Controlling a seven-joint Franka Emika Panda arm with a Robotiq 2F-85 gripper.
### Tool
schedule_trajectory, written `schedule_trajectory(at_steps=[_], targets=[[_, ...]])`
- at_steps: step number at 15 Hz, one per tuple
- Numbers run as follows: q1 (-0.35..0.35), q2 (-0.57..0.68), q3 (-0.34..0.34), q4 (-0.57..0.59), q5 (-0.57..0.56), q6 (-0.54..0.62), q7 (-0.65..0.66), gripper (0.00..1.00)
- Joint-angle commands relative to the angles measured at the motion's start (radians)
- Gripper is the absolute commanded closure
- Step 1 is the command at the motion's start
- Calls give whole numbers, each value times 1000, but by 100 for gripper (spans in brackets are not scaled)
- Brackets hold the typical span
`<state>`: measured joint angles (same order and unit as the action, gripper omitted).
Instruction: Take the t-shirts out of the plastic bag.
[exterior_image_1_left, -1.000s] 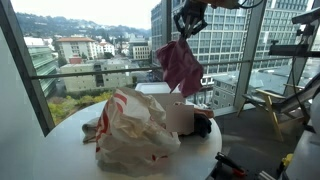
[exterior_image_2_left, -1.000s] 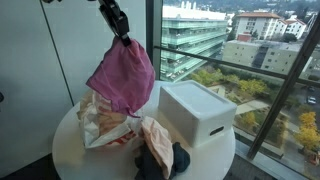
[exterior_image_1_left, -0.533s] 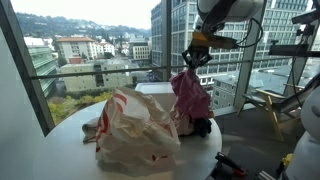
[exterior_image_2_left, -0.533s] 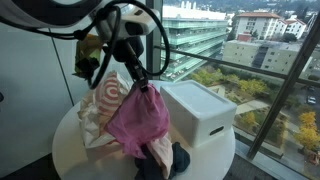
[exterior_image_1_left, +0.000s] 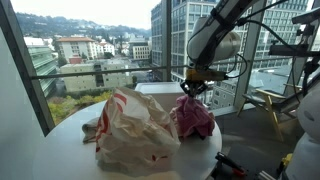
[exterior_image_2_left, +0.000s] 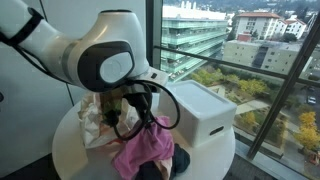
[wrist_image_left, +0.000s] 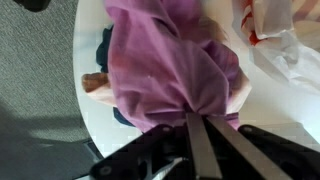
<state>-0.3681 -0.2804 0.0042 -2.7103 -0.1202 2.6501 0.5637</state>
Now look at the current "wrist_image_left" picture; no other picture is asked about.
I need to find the white plastic bag red logo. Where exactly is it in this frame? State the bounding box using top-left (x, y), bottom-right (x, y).
top-left (230, 0), bottom-right (320, 97)

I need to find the gripper left finger with silver pad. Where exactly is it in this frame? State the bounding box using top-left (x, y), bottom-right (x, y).
top-left (89, 112), bottom-right (224, 180)

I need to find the gripper right finger with silver pad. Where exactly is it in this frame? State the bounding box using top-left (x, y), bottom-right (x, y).
top-left (204, 114), bottom-right (320, 180)

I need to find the black blurry object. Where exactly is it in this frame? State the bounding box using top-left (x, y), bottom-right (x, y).
top-left (12, 0), bottom-right (52, 13)

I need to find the pink t-shirt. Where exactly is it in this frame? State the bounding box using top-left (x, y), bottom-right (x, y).
top-left (104, 0), bottom-right (242, 133)

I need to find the navy blue t-shirt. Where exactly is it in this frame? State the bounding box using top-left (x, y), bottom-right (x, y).
top-left (95, 25), bottom-right (136, 128)

